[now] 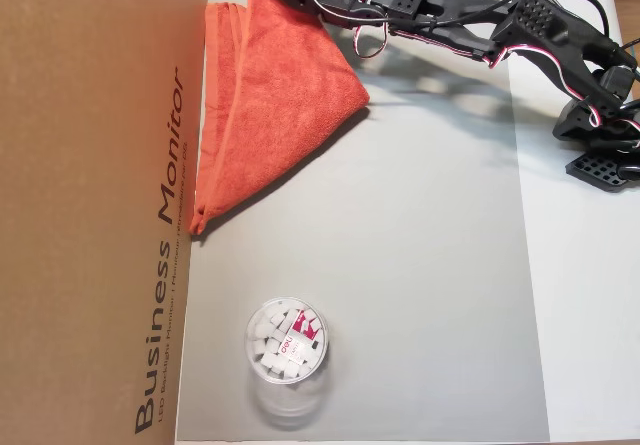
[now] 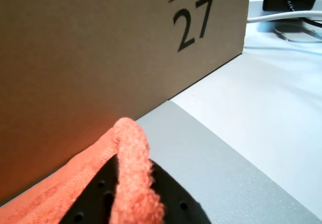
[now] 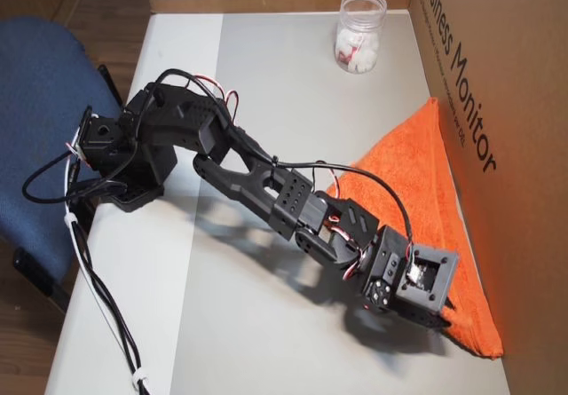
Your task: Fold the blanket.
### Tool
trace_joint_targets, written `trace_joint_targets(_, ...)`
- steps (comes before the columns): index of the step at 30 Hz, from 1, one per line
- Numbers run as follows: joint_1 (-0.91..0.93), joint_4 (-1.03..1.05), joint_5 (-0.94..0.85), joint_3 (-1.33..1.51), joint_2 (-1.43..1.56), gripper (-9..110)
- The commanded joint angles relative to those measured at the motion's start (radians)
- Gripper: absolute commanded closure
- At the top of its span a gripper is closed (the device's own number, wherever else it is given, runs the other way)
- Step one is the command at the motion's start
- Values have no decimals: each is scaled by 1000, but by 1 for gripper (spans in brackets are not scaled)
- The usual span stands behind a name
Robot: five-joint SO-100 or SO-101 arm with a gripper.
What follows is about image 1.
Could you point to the orange terry towel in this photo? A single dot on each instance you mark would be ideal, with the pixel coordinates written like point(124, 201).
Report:
point(280, 115)

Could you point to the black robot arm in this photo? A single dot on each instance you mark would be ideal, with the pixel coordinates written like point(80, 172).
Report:
point(450, 5)

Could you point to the clear plastic jar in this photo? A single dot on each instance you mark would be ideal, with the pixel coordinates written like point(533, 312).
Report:
point(287, 340)

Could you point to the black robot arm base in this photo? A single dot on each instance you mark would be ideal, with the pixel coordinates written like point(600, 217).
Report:
point(600, 170)

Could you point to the red white paper label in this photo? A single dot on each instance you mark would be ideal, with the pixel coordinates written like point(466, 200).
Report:
point(304, 330)

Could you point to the grey table mat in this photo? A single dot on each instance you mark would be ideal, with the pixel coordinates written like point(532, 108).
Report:
point(400, 290)

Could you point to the white eraser cubes heap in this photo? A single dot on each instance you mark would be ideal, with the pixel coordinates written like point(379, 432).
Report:
point(265, 350)

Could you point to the brown cardboard monitor box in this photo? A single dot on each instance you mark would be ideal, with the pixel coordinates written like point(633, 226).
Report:
point(90, 190)

